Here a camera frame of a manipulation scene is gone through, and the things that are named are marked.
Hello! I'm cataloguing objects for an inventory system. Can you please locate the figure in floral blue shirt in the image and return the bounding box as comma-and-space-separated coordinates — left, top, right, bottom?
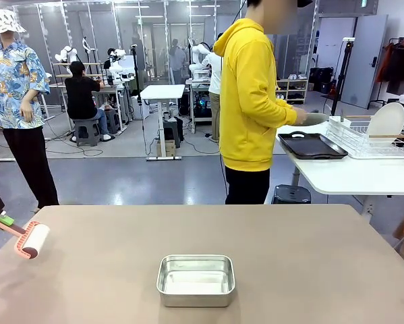
0, 9, 60, 213

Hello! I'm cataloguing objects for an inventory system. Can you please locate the white standing desk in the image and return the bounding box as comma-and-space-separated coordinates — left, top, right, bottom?
140, 84, 186, 161

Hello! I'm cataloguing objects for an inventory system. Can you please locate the person in yellow hoodie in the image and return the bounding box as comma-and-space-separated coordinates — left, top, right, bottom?
212, 0, 310, 206

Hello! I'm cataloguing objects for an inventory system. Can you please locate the equipment cart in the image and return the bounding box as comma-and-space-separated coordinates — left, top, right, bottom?
187, 69, 219, 134

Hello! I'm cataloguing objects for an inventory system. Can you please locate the cardboard box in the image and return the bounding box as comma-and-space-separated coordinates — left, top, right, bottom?
156, 138, 176, 158

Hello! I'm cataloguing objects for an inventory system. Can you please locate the black metal stool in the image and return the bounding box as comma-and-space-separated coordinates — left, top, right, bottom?
271, 184, 313, 205

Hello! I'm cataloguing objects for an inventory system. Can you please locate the pink handled lint roller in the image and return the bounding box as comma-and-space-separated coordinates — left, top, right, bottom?
0, 215, 51, 261

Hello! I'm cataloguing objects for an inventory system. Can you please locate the grey door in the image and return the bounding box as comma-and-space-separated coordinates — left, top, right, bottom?
341, 15, 388, 109

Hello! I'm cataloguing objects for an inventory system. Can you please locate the person's right forearm yellow sleeve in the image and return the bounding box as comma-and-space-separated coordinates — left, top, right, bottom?
272, 97, 299, 128

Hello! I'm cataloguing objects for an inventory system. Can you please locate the rectangular steel container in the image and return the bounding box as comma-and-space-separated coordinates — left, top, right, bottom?
156, 254, 236, 308

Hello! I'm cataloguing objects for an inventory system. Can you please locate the black bag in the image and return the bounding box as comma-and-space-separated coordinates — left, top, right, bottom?
309, 66, 337, 95

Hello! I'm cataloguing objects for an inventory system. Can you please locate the white side table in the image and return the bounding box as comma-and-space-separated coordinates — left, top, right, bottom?
275, 114, 404, 223

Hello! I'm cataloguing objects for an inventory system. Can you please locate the person's right hand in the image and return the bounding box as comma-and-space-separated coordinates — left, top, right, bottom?
293, 107, 310, 127

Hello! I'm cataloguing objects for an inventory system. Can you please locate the white wire dish rack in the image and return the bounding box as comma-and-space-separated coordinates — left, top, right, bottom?
325, 113, 404, 160

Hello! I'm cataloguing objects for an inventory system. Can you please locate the person in white shirt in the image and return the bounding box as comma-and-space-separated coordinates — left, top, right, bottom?
206, 33, 223, 142

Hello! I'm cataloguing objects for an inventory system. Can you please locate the black hanging garment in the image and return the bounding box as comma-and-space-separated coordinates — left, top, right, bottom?
386, 42, 404, 96

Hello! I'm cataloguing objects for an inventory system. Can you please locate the person in grey clothes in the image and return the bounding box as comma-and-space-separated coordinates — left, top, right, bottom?
169, 38, 186, 85

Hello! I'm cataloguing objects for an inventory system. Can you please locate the black stand with white box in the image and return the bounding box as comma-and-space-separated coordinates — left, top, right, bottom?
329, 36, 357, 117

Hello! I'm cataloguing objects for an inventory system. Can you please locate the wooden shelf workbench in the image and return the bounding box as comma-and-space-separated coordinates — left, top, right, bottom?
49, 60, 125, 119

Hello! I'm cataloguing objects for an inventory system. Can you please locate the orange hanging garment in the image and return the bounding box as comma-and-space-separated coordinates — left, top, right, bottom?
376, 42, 395, 84

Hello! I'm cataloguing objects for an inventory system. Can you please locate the black tripod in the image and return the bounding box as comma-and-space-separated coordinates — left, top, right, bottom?
129, 43, 145, 121

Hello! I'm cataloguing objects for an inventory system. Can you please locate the dark brown serving tray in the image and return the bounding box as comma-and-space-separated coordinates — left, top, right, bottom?
277, 131, 349, 161

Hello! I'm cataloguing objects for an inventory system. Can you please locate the low shoe shelf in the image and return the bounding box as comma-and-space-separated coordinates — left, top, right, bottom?
275, 73, 310, 105

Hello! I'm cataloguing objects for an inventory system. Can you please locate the white patterned bucket hat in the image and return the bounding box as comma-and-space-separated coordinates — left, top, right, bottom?
0, 9, 26, 35

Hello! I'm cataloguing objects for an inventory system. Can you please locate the seated person in black shirt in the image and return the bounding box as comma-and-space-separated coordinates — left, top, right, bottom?
65, 61, 117, 142

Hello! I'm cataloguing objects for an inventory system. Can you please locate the grey plastic stool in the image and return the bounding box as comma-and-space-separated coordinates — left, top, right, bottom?
72, 118, 102, 147
103, 109, 121, 135

